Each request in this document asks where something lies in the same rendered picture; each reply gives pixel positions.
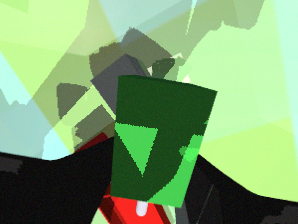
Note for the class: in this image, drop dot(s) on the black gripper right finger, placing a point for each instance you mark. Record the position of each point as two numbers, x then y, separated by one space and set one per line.
214 198

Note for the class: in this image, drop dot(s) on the green gauge with short grey pin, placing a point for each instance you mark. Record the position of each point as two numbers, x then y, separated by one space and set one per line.
159 129

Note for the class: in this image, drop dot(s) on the red tray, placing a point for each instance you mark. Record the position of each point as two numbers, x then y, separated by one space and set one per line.
123 211

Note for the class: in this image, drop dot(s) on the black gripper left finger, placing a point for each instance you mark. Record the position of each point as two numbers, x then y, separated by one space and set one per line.
69 189

